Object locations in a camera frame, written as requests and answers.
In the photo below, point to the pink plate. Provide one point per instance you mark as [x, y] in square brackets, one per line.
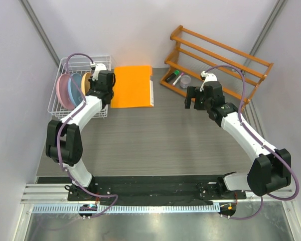
[62, 92]

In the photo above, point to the green highlighter marker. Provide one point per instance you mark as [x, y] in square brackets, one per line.
[172, 76]

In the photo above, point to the blue plate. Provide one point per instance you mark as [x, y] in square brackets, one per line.
[73, 91]

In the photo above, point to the pink white marker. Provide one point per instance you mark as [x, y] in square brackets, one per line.
[177, 79]

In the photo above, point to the clear plastic cup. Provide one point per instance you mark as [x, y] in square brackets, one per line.
[185, 81]

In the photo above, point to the white wire dish rack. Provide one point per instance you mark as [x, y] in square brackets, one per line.
[76, 65]

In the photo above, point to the orange folder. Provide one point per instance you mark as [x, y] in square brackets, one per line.
[133, 87]

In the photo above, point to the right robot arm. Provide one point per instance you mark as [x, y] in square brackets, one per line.
[269, 171]

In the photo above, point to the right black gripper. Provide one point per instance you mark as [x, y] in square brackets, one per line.
[193, 92]

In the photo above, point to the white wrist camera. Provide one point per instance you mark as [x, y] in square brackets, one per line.
[95, 69]
[207, 77]

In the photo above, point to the wooden shelf rack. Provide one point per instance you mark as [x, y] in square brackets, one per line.
[240, 74]

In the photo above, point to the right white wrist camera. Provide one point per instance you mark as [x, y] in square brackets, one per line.
[207, 77]

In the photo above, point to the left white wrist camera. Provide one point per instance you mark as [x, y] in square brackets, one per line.
[95, 69]

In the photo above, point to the yellow plate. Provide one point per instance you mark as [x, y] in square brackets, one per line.
[85, 83]

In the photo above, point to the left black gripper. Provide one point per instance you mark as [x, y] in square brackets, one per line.
[92, 83]

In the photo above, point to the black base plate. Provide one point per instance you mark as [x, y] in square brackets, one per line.
[187, 190]

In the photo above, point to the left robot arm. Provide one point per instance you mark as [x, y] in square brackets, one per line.
[64, 143]

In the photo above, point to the slotted cable duct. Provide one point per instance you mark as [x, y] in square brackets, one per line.
[89, 208]

